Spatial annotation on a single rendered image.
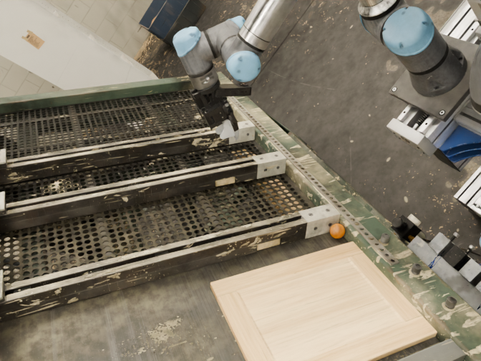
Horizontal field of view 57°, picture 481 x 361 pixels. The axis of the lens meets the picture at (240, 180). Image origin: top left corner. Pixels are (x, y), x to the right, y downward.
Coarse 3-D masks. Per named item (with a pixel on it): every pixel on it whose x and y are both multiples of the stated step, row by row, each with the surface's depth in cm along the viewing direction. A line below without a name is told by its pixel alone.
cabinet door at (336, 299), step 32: (320, 256) 135; (352, 256) 136; (224, 288) 123; (256, 288) 124; (288, 288) 125; (320, 288) 125; (352, 288) 125; (384, 288) 125; (256, 320) 115; (288, 320) 115; (320, 320) 116; (352, 320) 116; (384, 320) 116; (416, 320) 116; (256, 352) 107; (288, 352) 107; (320, 352) 108; (352, 352) 108; (384, 352) 108
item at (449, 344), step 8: (440, 344) 108; (448, 344) 108; (416, 352) 106; (424, 352) 106; (432, 352) 106; (440, 352) 106; (448, 352) 106; (456, 352) 106; (464, 352) 106; (400, 360) 104; (408, 360) 104; (416, 360) 104; (424, 360) 104; (432, 360) 104; (440, 360) 104; (448, 360) 104; (456, 360) 105
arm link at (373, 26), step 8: (360, 0) 119; (368, 0) 117; (376, 0) 116; (384, 0) 117; (392, 0) 116; (400, 0) 118; (360, 8) 122; (368, 8) 119; (376, 8) 118; (384, 8) 117; (392, 8) 117; (400, 8) 117; (360, 16) 129; (368, 16) 120; (376, 16) 119; (384, 16) 119; (368, 24) 124; (376, 24) 121; (376, 32) 123
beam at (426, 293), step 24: (240, 96) 228; (240, 120) 211; (264, 120) 205; (264, 144) 191; (288, 144) 187; (288, 168) 174; (312, 168) 171; (312, 192) 160; (336, 192) 159; (360, 216) 147; (360, 240) 138; (384, 264) 129; (408, 264) 129; (408, 288) 122; (432, 288) 122; (432, 312) 115; (456, 312) 115; (456, 336) 109; (480, 336) 109; (480, 360) 103
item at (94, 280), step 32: (256, 224) 139; (288, 224) 139; (320, 224) 143; (128, 256) 125; (160, 256) 125; (192, 256) 128; (224, 256) 134; (0, 288) 109; (32, 288) 116; (64, 288) 116; (96, 288) 120; (0, 320) 113
